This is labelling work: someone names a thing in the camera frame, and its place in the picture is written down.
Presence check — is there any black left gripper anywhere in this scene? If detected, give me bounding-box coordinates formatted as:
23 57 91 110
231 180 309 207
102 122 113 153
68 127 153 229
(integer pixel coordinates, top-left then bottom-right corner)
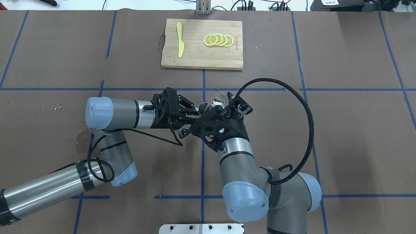
167 94 199 137

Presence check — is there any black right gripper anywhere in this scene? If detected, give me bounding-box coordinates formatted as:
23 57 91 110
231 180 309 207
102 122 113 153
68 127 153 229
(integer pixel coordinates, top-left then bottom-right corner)
190 92 254 134

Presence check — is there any clear glass shaker cup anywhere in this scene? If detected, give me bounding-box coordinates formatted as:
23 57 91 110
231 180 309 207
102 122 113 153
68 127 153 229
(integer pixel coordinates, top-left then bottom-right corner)
210 91 229 108

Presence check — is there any steel jigger measuring cup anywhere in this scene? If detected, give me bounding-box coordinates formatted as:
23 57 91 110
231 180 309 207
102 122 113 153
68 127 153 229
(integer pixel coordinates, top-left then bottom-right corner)
198 102 212 116

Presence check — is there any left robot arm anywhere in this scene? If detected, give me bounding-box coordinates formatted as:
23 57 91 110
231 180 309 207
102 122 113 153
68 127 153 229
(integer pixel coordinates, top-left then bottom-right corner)
1 88 203 234

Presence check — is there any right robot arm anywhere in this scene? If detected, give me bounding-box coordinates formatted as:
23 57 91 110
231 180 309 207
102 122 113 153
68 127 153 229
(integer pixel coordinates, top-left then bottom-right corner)
191 99 322 234

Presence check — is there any wooden cutting board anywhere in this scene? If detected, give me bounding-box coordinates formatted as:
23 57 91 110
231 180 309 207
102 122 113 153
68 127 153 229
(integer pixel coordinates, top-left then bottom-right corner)
161 18 244 71

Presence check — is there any lemon slice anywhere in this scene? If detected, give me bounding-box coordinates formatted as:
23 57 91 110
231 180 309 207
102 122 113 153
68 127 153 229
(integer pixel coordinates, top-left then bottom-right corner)
203 34 217 46
223 35 234 47
214 33 222 46
218 34 228 46

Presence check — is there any yellow plastic knife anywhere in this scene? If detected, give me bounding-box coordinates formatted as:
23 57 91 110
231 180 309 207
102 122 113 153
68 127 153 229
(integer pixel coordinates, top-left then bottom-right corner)
176 22 185 58

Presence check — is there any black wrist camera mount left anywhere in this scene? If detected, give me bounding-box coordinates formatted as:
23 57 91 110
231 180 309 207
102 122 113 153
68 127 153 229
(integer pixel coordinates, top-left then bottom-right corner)
151 87 177 129

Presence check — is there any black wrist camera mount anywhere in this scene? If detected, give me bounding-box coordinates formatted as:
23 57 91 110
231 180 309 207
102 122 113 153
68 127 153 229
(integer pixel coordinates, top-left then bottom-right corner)
151 87 177 129
190 119 250 152

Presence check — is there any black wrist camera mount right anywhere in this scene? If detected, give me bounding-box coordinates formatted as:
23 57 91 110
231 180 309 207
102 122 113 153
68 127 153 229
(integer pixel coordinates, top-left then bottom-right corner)
190 119 250 152

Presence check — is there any black braided cable right wrist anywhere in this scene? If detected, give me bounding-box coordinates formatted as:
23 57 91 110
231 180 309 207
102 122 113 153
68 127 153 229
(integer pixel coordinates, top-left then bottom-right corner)
229 78 315 186

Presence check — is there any aluminium frame post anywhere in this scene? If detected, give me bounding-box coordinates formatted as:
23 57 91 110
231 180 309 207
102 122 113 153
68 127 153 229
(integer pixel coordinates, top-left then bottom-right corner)
195 0 212 15

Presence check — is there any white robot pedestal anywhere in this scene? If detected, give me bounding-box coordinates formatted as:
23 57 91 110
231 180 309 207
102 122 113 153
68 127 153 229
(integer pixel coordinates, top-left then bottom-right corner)
159 223 245 234

